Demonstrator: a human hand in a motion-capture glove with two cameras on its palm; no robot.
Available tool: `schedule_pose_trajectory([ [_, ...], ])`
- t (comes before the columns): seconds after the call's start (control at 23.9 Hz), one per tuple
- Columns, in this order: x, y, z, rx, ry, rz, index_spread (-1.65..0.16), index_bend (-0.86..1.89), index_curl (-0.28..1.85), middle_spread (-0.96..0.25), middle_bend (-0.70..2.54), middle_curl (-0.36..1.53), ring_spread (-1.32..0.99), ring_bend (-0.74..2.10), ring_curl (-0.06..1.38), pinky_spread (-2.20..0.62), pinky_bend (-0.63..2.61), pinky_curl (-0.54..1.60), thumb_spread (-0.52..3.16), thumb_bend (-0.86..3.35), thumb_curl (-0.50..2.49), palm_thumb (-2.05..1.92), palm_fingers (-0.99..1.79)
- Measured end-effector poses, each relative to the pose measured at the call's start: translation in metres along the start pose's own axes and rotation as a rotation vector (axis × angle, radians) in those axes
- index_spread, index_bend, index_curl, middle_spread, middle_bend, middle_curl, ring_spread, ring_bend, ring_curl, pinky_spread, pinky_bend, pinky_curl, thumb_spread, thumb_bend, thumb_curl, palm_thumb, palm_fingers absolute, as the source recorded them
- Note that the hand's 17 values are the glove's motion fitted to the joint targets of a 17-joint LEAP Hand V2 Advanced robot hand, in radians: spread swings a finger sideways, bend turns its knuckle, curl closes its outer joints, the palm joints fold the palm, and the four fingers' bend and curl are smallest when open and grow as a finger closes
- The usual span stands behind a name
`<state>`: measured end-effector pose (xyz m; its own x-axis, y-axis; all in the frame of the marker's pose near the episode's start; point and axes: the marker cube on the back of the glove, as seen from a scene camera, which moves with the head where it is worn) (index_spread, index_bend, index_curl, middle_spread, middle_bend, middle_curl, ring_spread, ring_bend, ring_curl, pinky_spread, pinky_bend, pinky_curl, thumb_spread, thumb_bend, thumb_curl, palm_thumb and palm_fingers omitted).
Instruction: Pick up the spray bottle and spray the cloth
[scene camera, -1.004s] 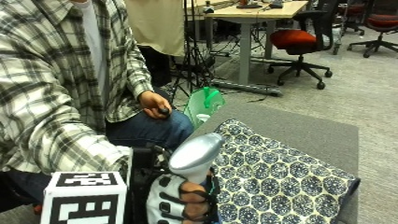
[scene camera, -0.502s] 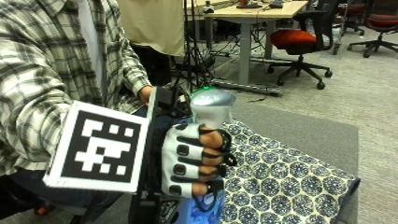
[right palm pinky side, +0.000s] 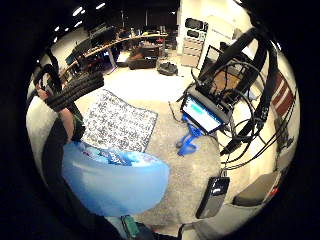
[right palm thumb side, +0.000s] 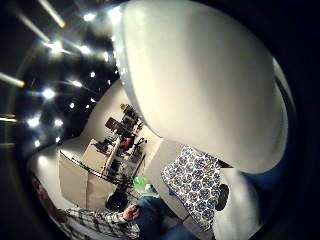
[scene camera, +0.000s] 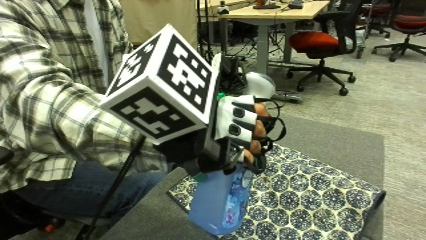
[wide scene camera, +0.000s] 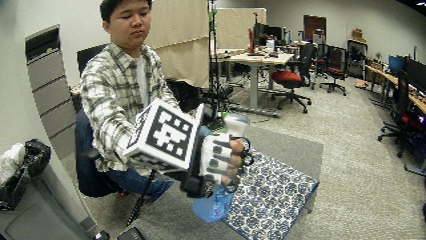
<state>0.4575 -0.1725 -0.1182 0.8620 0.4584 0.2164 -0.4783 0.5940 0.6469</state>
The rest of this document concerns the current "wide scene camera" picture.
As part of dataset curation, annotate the blue bottle with white cap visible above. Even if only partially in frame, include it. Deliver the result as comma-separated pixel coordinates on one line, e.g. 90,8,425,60
190,112,253,224

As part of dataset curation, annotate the blue white patterned mat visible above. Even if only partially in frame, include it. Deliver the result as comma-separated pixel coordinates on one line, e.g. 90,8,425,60
220,151,321,240

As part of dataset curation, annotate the grey power strip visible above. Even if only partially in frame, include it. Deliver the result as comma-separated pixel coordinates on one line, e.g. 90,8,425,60
229,104,282,119

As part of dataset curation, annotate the white cube with black markers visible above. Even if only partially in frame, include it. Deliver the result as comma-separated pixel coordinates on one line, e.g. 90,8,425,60
122,99,206,174

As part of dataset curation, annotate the red seat office chair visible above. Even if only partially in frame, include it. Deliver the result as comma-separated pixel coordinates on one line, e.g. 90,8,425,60
269,42,319,115
317,44,350,97

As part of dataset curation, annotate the black tripod pole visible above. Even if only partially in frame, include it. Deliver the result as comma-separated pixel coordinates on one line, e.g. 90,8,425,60
205,0,233,113

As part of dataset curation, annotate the small black box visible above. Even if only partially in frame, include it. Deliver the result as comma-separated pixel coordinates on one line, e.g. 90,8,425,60
116,226,146,240

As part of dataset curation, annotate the light wooden desk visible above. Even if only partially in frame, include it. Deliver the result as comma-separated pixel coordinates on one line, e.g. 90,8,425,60
216,49,297,110

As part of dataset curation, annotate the black office chair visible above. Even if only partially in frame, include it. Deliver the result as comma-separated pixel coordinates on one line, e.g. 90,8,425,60
73,43,130,198

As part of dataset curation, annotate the person in plaid shirt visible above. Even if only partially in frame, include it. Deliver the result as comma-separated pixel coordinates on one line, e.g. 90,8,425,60
74,0,210,204

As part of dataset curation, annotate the red bottle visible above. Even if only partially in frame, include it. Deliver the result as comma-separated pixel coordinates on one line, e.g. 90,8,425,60
246,28,255,55

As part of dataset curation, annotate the beige curtain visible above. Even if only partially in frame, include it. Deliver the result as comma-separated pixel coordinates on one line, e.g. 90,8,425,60
145,0,210,89

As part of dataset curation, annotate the black computer monitor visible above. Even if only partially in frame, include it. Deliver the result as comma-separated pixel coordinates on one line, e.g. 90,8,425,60
251,21,285,48

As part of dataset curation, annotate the beige partition panel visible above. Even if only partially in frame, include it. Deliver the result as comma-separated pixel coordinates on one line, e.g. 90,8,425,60
214,7,269,52

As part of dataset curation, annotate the black glass cabinet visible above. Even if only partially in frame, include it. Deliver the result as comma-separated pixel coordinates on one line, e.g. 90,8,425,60
346,39,369,81

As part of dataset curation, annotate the brown door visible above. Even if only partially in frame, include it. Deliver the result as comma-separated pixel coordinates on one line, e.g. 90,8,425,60
302,14,327,43

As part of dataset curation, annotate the black swivel chair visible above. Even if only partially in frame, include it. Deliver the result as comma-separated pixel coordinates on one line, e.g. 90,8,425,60
377,69,426,159

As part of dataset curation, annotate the grey cabinet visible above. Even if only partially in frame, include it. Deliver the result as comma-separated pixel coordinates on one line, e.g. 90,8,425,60
0,163,100,240

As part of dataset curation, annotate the long wooden side desk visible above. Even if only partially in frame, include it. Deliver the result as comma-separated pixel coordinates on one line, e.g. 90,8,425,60
362,62,426,115

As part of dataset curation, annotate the black bag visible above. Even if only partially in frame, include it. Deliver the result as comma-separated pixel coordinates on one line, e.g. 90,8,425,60
0,138,53,212

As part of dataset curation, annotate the white plastic bag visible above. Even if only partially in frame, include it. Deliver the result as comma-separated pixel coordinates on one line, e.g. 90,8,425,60
0,143,26,188

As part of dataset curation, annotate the large black monitor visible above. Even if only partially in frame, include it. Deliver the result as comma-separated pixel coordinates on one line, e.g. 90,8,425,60
387,54,426,95

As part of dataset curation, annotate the grey stepped wall panel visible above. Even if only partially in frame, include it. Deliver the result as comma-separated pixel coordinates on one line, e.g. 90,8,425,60
24,23,80,162

